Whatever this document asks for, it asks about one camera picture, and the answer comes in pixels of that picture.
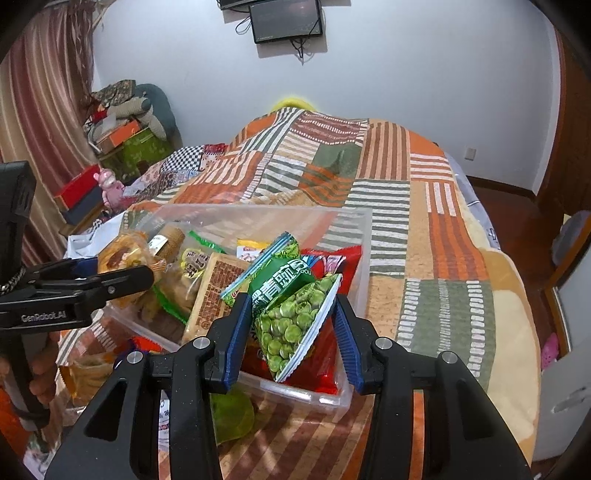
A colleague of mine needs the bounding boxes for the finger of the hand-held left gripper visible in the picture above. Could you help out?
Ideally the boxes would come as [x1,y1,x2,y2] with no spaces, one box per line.
[34,264,156,308]
[28,257,100,282]

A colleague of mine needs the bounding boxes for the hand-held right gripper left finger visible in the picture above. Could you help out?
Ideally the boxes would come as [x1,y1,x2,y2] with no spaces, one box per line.
[44,292,253,480]

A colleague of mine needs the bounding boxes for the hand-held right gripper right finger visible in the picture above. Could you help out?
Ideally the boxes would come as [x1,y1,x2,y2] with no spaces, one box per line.
[335,294,533,480]

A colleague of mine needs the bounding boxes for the clear fried pastry packet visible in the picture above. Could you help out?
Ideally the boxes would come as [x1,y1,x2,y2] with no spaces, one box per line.
[98,232,168,309]

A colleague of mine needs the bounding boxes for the red snack packet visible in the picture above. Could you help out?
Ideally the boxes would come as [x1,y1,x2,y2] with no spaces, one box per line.
[242,244,363,395]

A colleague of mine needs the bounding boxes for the brown cake packet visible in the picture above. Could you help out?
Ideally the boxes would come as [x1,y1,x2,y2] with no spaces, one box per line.
[182,251,259,344]

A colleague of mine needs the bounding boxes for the long biscuit packet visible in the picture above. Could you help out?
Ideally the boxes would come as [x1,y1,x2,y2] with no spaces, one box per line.
[148,224,186,265]

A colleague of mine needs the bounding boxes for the blue-edged green pea packet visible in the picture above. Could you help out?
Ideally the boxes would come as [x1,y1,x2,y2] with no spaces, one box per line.
[221,232,343,383]

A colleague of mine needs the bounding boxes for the green-edged pastry bag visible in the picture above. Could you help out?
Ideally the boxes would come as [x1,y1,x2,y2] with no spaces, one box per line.
[154,231,227,324]

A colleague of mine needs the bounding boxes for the yellow snack packet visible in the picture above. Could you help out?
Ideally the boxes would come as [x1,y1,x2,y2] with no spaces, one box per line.
[236,237,271,262]

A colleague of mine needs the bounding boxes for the clear plastic container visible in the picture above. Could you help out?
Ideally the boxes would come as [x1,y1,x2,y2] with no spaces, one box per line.
[104,203,375,409]

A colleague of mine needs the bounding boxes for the person's left hand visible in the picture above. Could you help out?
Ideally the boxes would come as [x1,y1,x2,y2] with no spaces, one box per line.
[29,331,62,394]

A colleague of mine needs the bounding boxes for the white cloth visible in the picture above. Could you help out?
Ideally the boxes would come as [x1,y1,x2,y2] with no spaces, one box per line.
[67,215,126,260]

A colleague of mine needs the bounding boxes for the grey box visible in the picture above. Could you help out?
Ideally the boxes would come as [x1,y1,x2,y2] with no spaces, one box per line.
[62,189,110,227]

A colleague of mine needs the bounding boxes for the red box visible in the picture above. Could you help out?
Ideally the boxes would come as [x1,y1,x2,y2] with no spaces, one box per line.
[54,165,103,211]

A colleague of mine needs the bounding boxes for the green translucent snack packet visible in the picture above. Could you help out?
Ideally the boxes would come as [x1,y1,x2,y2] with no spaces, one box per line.
[210,388,256,446]

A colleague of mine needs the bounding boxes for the pink bunny toy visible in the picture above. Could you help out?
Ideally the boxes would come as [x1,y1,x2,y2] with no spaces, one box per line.
[92,168,126,212]

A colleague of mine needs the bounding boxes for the white printed snack packet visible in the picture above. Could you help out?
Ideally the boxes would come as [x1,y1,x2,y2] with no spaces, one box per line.
[157,390,175,445]

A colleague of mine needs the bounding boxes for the striped brown curtain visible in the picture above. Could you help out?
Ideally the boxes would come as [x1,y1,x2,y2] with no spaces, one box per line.
[0,7,101,265]

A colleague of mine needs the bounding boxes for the clear bag of buns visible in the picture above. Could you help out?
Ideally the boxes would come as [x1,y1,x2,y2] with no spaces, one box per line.
[60,351,119,408]

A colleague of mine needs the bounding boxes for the orange box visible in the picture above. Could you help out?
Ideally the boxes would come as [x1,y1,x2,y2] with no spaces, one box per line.
[96,120,142,151]

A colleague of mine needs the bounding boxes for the checkered patchwork quilt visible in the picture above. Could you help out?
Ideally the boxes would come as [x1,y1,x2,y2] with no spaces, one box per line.
[119,143,228,209]

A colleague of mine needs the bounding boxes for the dark patterned cloth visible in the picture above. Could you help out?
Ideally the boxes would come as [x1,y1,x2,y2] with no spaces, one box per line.
[90,79,137,105]

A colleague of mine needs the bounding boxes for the striped patchwork blanket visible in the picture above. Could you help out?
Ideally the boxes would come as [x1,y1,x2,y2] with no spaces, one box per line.
[60,106,542,480]

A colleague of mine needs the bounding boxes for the grey plush toy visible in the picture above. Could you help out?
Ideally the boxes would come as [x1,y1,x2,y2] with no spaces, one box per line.
[124,83,179,140]

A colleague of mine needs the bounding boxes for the grey bed sheet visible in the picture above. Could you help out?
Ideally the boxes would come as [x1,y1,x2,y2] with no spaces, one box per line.
[451,159,502,253]

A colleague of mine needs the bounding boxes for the pink slipper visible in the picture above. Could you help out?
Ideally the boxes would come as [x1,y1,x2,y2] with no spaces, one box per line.
[540,335,560,371]

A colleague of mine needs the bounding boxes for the yellow hoop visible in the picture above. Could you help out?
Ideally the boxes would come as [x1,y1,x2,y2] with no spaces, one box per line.
[270,95,315,112]

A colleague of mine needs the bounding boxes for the small black monitor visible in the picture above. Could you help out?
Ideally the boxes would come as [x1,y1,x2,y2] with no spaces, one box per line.
[249,0,324,45]

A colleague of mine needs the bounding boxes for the wooden wardrobe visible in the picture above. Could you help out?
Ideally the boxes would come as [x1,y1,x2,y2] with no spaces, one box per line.
[531,18,591,462]

